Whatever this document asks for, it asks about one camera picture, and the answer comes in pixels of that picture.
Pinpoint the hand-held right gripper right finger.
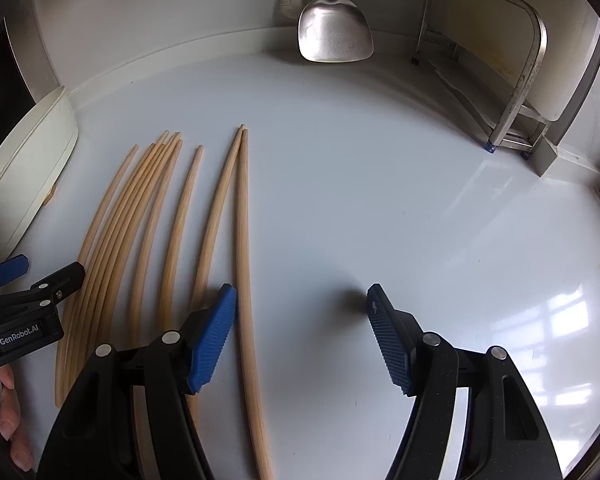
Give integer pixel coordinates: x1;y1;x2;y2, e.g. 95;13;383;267
366;283;563;480

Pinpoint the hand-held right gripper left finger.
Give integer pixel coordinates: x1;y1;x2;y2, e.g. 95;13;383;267
37;282;238;480

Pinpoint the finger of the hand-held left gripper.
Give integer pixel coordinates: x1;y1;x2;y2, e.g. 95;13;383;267
0;255;31;293
0;261;86;321

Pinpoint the white plastic container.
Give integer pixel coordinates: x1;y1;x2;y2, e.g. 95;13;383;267
0;85;79;263

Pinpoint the row of wooden chopsticks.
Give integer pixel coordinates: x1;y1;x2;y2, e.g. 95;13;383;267
55;124;276;480

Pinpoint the person's left hand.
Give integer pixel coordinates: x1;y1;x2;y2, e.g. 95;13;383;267
0;365;36;473

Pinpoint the stainless steel rack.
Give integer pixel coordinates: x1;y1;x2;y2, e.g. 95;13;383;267
411;0;551;161

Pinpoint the metal spatula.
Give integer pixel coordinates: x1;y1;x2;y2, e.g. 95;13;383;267
297;0;374;64

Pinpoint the grey window frame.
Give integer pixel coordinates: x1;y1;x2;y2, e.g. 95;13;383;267
537;15;600;181

